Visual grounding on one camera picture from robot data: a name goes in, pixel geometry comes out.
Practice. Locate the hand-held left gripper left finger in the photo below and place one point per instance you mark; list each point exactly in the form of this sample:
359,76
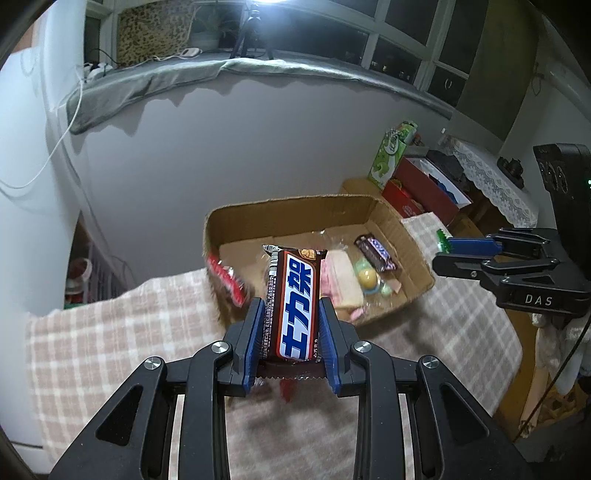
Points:
198,392

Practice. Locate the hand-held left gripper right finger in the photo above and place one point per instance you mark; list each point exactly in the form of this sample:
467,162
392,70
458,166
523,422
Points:
383,401

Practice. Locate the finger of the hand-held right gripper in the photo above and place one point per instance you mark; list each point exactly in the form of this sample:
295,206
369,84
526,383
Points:
459,266
471,244

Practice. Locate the yellow ball candy packet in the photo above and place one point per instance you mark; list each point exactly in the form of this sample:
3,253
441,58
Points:
368,278

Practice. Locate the large brown chocolate bar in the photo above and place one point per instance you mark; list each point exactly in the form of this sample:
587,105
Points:
295,304

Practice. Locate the brown cardboard box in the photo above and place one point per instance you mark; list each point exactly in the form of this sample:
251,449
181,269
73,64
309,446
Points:
277,217

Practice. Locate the white lace cloth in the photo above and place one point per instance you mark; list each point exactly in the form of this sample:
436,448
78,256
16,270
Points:
498,189

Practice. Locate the red box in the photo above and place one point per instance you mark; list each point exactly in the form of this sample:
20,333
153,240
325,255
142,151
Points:
420,184

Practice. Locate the small brown chocolate bar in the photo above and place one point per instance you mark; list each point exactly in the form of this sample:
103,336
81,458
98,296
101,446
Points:
376,253

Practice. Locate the black bag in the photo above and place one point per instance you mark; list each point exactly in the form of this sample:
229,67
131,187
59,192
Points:
443,164

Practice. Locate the checked beige blanket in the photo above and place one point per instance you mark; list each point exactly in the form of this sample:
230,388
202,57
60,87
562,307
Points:
115,346

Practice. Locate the clear sandwich cake packet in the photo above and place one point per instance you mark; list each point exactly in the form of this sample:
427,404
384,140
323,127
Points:
346,281

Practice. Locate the green drink carton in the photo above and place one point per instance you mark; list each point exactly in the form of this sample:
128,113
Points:
390,157

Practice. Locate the pink printed snack packet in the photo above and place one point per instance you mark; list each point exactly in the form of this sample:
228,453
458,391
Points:
325,277

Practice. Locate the white metal rack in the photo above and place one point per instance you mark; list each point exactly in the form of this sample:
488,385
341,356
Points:
99,277

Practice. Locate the black tripod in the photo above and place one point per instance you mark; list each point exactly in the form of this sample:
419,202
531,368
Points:
251,32

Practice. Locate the grey windowsill cloth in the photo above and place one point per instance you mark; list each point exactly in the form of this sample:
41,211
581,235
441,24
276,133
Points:
138,85

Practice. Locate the white power adapter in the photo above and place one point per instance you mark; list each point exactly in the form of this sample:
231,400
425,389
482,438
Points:
190,51

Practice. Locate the leopard print cushion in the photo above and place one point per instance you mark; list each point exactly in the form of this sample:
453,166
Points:
152,30

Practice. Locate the window frame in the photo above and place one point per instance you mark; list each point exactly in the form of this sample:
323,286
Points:
369,41

